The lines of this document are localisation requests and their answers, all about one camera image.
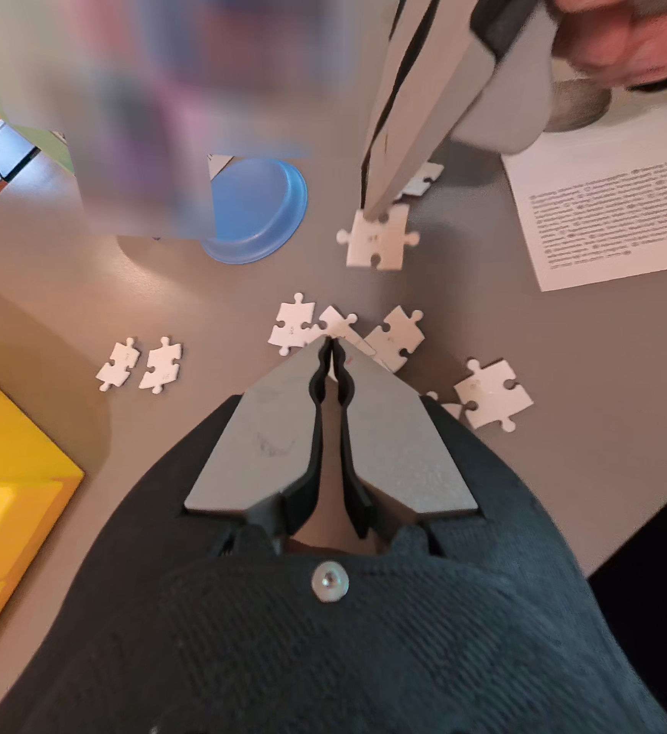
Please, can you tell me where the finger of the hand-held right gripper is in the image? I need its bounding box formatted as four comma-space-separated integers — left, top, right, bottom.
367, 0, 496, 223
360, 0, 438, 210

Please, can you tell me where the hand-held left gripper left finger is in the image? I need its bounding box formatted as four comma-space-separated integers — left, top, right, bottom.
183, 336, 333, 537

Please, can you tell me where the yellow box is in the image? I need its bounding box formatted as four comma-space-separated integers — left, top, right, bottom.
0, 356, 86, 669

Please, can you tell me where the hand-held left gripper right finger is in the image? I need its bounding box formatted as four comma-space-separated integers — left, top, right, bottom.
332, 336, 480, 540

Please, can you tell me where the white curved puzzle piece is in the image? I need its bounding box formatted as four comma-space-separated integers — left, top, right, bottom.
138, 336, 184, 395
336, 205, 420, 271
95, 337, 141, 392

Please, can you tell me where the joined white puzzle piece cluster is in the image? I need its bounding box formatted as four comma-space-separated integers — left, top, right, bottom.
309, 305, 394, 375

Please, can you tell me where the scatter of white puzzle pieces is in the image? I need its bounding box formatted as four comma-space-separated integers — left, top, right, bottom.
267, 162, 535, 434

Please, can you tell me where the white printed instruction leaflet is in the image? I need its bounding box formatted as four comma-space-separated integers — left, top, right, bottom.
501, 75, 667, 292

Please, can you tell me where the person's right hand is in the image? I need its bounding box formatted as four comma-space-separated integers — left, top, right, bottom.
551, 0, 667, 88

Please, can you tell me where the blue round plastic stand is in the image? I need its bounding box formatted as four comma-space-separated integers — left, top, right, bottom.
202, 158, 308, 266

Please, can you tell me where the white rounded plastic object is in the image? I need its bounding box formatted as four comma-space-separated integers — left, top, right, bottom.
0, 122, 41, 180

